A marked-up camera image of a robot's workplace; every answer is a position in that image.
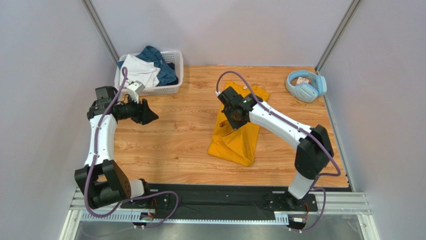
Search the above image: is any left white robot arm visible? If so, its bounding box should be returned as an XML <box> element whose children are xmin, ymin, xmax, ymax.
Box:
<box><xmin>74</xmin><ymin>86</ymin><xmax>159</xmax><ymax>210</ymax></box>

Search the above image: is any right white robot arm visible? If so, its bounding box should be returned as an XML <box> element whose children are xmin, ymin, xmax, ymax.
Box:
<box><xmin>216</xmin><ymin>87</ymin><xmax>334</xmax><ymax>210</ymax></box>

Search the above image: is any white slotted cable duct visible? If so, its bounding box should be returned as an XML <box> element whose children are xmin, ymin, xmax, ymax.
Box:
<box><xmin>80</xmin><ymin>210</ymin><xmax>290</xmax><ymax>226</ymax></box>

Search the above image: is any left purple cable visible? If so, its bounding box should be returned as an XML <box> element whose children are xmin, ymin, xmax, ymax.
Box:
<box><xmin>83</xmin><ymin>66</ymin><xmax>180</xmax><ymax>230</ymax></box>

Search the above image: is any purple cable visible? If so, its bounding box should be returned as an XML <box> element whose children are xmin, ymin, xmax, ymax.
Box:
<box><xmin>215</xmin><ymin>70</ymin><xmax>342</xmax><ymax>233</ymax></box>
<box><xmin>83</xmin><ymin>66</ymin><xmax>180</xmax><ymax>230</ymax></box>

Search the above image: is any white t shirt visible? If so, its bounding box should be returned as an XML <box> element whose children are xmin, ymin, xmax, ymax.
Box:
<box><xmin>117</xmin><ymin>54</ymin><xmax>161</xmax><ymax>88</ymax></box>

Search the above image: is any aluminium frame rail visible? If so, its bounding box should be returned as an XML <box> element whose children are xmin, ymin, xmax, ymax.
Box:
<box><xmin>69</xmin><ymin>187</ymin><xmax>372</xmax><ymax>216</ymax></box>

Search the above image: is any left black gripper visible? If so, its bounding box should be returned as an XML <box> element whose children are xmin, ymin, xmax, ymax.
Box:
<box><xmin>118</xmin><ymin>93</ymin><xmax>160</xmax><ymax>126</ymax></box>

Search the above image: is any teal t shirt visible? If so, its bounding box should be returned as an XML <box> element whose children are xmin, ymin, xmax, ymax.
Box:
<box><xmin>116</xmin><ymin>45</ymin><xmax>179</xmax><ymax>87</ymax></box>

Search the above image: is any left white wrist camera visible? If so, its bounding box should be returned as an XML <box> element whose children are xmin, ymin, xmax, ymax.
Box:
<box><xmin>126</xmin><ymin>81</ymin><xmax>146</xmax><ymax>104</ymax></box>

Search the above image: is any white plastic laundry basket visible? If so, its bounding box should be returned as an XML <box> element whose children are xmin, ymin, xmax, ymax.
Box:
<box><xmin>114</xmin><ymin>50</ymin><xmax>184</xmax><ymax>96</ymax></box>

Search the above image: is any yellow t shirt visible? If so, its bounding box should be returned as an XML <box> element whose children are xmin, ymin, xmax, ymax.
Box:
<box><xmin>207</xmin><ymin>80</ymin><xmax>271</xmax><ymax>167</ymax></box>

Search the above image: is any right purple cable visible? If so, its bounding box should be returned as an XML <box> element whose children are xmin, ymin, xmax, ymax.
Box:
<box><xmin>215</xmin><ymin>70</ymin><xmax>342</xmax><ymax>233</ymax></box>

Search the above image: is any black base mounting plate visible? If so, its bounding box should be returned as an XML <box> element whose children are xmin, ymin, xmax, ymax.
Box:
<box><xmin>121</xmin><ymin>183</ymin><xmax>320</xmax><ymax>217</ymax></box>

